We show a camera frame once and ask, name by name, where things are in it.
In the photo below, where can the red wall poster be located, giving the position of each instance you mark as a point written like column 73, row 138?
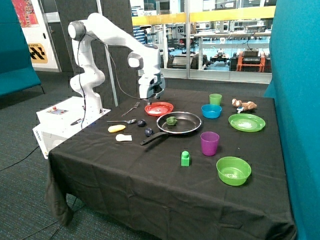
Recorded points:
column 26, row 13

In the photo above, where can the green plastic cup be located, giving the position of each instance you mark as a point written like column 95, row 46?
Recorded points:
column 215, row 99

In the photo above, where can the green plastic plate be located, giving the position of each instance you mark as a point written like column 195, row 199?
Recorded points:
column 246, row 122

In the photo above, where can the teal partition panel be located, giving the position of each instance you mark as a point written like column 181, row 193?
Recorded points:
column 295, row 87

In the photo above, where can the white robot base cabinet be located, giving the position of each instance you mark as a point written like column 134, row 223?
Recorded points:
column 61, row 121

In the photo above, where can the green toy block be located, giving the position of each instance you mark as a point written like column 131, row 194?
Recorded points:
column 185, row 159

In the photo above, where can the dark purple toy plum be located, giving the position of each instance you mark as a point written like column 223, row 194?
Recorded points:
column 141, row 123

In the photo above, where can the black frying pan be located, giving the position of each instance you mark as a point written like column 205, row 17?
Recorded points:
column 186, row 123

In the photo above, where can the black tablecloth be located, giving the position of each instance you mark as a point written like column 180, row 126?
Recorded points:
column 147, row 189

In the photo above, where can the yellow black warning sign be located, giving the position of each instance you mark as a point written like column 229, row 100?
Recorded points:
column 37, row 53

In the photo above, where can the purple plastic cup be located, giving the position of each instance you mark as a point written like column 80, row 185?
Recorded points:
column 209, row 143

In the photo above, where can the silver fork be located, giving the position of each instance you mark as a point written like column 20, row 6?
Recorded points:
column 134, row 107

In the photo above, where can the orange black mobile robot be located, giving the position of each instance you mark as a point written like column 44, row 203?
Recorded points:
column 251, row 60

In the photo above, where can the yellow toy vegetable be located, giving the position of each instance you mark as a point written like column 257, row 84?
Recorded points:
column 116, row 128

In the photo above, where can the green toy capsicum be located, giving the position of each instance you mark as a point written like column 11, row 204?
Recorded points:
column 171, row 121

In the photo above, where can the white toy vegetable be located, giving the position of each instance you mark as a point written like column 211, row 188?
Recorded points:
column 123, row 138

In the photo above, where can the silver spoon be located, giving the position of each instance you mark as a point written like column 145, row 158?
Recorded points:
column 132, row 121

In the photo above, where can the dark blue toy plum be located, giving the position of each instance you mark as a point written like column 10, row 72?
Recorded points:
column 148, row 132

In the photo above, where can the green plastic bowl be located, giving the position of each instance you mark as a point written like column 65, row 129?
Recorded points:
column 233, row 171

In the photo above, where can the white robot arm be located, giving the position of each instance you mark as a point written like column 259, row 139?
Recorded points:
column 89, row 38

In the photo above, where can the teal sofa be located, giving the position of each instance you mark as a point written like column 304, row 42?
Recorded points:
column 16, row 70

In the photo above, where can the blue plastic bowl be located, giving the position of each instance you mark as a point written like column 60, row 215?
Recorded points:
column 211, row 111

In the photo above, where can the red plastic plate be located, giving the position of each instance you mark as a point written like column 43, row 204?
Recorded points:
column 158, row 109

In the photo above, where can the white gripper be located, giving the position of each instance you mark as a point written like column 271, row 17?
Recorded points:
column 151, row 86

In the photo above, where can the brown plush toy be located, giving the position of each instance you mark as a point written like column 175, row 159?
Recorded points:
column 243, row 106

